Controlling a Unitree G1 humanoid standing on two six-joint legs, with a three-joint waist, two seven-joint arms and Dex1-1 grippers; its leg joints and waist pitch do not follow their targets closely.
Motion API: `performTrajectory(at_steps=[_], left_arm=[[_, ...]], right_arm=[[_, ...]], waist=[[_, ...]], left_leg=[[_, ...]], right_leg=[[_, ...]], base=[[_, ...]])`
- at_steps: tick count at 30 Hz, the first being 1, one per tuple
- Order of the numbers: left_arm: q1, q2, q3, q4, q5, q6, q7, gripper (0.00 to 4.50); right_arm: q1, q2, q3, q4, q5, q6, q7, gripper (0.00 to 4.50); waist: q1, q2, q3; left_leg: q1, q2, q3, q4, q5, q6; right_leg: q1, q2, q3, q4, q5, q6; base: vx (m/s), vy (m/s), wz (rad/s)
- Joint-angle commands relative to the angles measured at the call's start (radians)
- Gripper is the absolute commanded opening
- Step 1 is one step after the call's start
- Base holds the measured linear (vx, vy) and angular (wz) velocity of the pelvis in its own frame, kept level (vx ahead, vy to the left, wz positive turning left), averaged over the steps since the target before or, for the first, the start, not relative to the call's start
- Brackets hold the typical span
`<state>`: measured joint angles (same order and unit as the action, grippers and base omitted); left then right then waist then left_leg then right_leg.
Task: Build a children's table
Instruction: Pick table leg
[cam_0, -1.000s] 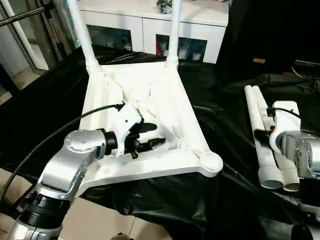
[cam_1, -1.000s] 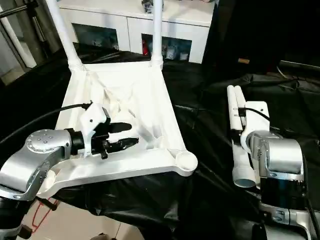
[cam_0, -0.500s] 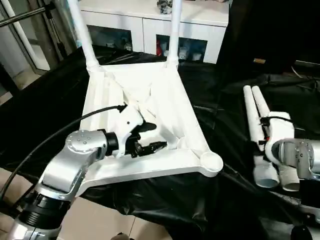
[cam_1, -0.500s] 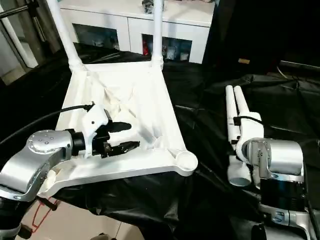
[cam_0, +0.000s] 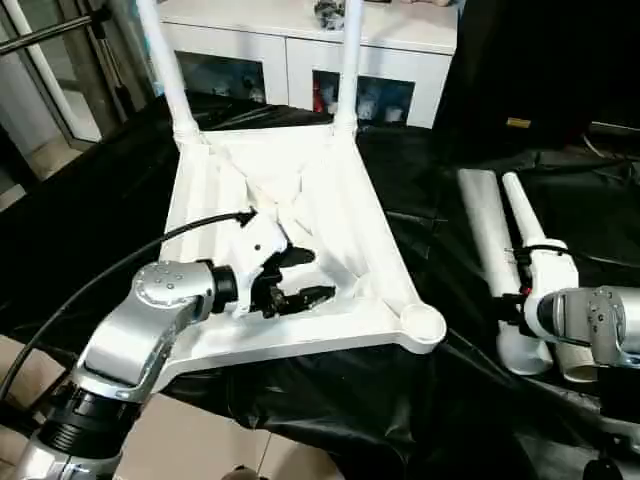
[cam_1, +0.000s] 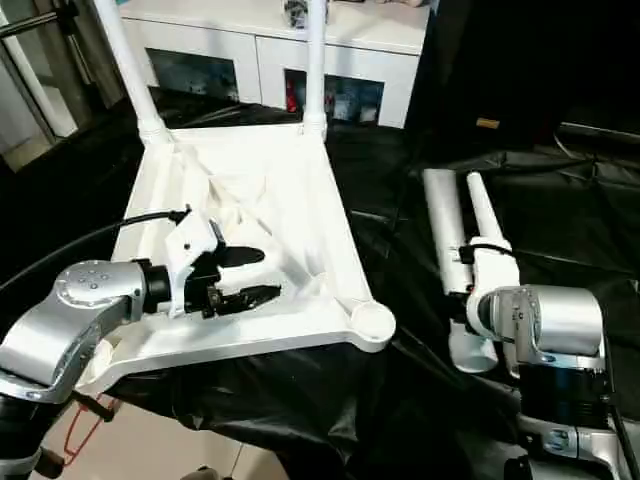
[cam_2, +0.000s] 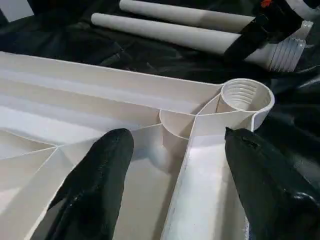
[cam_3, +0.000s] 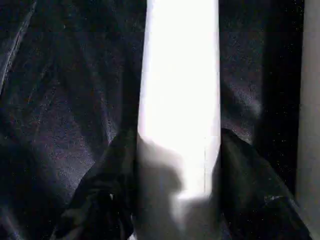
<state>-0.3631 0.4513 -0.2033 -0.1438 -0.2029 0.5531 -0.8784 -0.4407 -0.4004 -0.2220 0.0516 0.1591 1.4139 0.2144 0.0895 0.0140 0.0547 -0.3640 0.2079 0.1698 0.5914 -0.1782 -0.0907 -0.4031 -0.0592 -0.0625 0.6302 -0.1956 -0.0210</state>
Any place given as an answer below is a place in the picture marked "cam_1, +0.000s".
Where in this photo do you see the white plastic table top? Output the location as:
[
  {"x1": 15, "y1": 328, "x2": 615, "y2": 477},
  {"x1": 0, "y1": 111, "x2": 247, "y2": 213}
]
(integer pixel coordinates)
[{"x1": 74, "y1": 124, "x2": 397, "y2": 399}]

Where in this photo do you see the white plastic table leg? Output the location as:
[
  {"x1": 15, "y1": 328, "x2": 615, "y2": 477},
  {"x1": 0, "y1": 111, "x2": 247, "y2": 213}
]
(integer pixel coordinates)
[
  {"x1": 464, "y1": 171, "x2": 524, "y2": 380},
  {"x1": 97, "y1": 0, "x2": 176, "y2": 146},
  {"x1": 299, "y1": 0, "x2": 331, "y2": 140},
  {"x1": 421, "y1": 168, "x2": 500, "y2": 375}
]

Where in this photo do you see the black work mat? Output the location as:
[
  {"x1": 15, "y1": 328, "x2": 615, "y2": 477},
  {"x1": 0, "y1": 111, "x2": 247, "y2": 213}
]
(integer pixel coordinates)
[{"x1": 0, "y1": 84, "x2": 640, "y2": 480}]

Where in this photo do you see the white glass-door sideboard cabinet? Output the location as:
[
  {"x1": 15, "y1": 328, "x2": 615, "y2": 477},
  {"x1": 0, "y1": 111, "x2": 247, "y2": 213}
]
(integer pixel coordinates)
[{"x1": 117, "y1": 0, "x2": 434, "y2": 129}]

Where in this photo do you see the grey crumpled bag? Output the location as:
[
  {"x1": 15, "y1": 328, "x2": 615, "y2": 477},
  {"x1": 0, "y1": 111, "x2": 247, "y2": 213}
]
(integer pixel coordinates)
[{"x1": 282, "y1": 0, "x2": 314, "y2": 29}]

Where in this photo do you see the black backdrop cloth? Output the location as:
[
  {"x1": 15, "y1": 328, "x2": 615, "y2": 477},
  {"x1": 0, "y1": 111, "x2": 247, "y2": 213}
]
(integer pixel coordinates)
[{"x1": 404, "y1": 0, "x2": 640, "y2": 151}]

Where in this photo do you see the grey metal rack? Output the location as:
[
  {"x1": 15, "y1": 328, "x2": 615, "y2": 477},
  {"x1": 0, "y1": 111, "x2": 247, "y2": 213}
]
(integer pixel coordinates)
[{"x1": 0, "y1": 0, "x2": 126, "y2": 171}]

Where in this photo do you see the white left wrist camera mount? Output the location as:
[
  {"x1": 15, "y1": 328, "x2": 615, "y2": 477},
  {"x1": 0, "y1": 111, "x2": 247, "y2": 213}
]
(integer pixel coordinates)
[{"x1": 163, "y1": 207, "x2": 226, "y2": 320}]

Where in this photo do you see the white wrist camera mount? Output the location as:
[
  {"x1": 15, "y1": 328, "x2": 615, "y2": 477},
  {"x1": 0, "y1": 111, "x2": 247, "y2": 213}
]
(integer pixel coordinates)
[
  {"x1": 464, "y1": 237, "x2": 521, "y2": 347},
  {"x1": 163, "y1": 207, "x2": 226, "y2": 320}
]

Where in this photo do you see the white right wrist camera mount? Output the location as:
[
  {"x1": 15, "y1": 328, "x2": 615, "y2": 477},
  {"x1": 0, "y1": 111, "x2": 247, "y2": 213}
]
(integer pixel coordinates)
[{"x1": 464, "y1": 237, "x2": 521, "y2": 347}]

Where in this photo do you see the black metal stand frame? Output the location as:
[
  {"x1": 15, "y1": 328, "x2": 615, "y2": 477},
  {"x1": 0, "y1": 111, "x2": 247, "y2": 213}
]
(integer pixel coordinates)
[{"x1": 38, "y1": 388, "x2": 120, "y2": 467}]

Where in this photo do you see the red wire frame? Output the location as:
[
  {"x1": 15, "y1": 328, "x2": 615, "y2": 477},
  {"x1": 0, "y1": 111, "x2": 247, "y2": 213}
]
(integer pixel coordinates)
[{"x1": 63, "y1": 394, "x2": 117, "y2": 459}]

